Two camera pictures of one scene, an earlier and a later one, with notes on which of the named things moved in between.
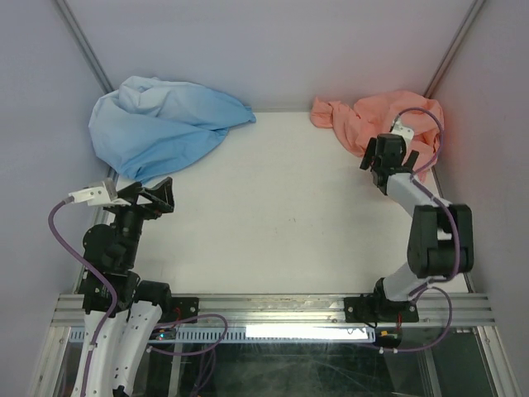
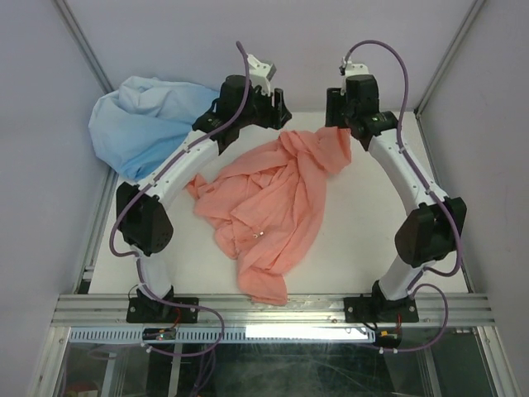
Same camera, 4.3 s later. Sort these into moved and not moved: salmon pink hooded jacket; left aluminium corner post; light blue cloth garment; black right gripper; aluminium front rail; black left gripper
Moved: black right gripper; black left gripper; salmon pink hooded jacket
Not moved: aluminium front rail; left aluminium corner post; light blue cloth garment
